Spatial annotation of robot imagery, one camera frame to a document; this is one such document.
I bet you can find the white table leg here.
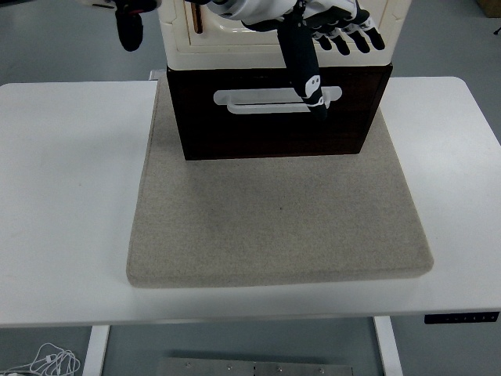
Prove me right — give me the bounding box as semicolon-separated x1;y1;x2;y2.
81;324;111;376
372;316;404;376

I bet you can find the cardboard box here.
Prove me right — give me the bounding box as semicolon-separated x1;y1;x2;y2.
475;0;501;19

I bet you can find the black table control panel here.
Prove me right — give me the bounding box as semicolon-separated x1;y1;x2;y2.
424;311;501;325

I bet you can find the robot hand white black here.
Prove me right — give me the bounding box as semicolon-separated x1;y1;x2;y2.
211;0;387;123

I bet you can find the white drawer handle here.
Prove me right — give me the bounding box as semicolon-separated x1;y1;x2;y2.
213;86;343;115

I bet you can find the white cable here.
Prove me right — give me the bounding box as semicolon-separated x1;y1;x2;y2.
0;342;81;376

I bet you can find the brown cabinet door handle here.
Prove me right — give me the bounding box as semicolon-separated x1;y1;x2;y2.
190;2;204;34

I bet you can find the dark wooden drawer housing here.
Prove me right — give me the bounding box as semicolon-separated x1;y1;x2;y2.
166;62;395;161

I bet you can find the dark wooden drawer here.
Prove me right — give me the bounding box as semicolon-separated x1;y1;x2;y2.
171;70;387;117

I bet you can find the grey fabric mat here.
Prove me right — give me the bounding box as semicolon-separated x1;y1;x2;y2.
125;74;435;290

